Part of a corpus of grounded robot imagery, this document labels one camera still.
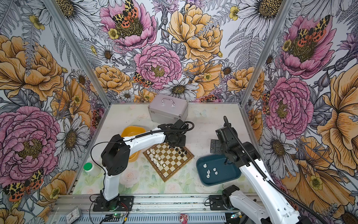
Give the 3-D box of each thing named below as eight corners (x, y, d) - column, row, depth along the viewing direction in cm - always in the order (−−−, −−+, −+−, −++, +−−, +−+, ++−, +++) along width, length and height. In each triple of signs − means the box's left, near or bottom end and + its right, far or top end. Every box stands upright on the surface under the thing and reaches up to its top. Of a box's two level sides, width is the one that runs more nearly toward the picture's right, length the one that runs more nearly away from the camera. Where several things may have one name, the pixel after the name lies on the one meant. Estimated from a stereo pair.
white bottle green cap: (90, 176, 86) (81, 170, 78) (93, 168, 89) (85, 162, 81) (99, 176, 86) (90, 170, 78) (102, 168, 89) (94, 162, 81)
